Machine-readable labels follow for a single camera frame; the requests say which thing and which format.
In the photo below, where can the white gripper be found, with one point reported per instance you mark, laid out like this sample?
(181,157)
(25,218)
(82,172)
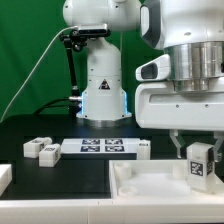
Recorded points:
(158,106)

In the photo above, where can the mounted camera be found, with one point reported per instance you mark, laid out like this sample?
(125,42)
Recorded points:
(91,30)

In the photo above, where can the white square tabletop part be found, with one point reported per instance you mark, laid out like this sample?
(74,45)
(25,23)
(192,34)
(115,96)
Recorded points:
(157,179)

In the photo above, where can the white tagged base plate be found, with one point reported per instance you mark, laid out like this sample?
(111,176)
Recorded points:
(99,145)

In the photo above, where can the white front fence rail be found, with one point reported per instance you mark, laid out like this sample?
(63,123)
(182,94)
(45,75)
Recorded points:
(106,212)

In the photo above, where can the white left block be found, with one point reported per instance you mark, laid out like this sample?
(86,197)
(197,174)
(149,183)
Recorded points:
(5,176)

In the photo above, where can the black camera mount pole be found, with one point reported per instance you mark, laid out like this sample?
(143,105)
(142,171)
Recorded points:
(71,73)

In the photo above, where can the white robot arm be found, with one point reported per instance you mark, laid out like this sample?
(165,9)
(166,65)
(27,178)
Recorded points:
(181,90)

